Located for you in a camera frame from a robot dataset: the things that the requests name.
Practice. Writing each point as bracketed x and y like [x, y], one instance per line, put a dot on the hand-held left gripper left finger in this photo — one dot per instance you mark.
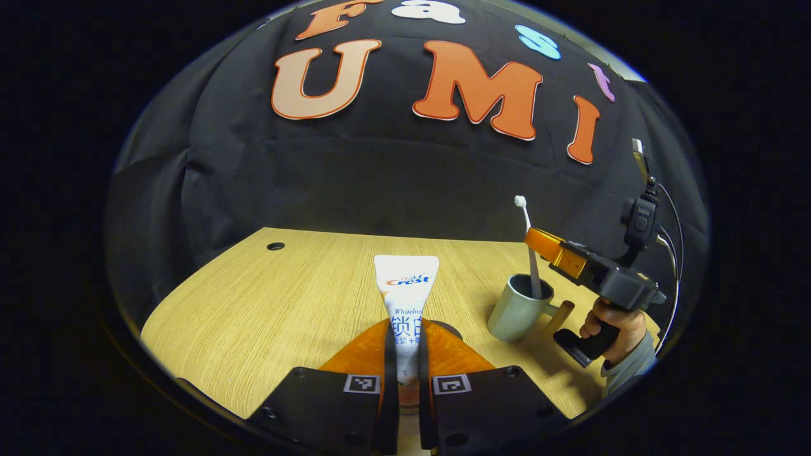
[389, 380]

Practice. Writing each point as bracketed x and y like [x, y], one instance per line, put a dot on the white toothbrush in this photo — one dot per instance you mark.
[528, 221]

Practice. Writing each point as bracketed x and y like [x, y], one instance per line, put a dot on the white toothpaste tube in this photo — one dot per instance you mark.
[405, 297]

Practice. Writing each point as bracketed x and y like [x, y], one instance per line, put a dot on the black backdrop cloth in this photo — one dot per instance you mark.
[380, 183]

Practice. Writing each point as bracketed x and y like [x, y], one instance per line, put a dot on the dark round coaster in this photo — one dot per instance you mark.
[451, 328]

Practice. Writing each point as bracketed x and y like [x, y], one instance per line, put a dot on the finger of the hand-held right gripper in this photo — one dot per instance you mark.
[570, 259]

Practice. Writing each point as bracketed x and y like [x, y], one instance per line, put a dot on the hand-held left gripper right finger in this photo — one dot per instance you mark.
[426, 392]

